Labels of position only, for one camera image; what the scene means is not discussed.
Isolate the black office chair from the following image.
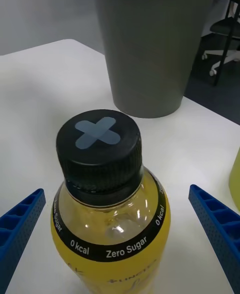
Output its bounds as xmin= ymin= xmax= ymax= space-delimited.
xmin=201 ymin=16 xmax=240 ymax=77

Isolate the grey waste bin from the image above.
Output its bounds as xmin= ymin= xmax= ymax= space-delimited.
xmin=86 ymin=0 xmax=223 ymax=119

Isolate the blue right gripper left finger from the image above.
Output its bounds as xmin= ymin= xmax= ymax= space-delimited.
xmin=0 ymin=188 xmax=47 ymax=294

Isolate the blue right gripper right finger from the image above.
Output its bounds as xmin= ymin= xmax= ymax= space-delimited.
xmin=188 ymin=184 xmax=240 ymax=294

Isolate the yellow bottle with black cap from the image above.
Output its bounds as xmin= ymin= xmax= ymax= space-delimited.
xmin=50 ymin=109 xmax=172 ymax=294

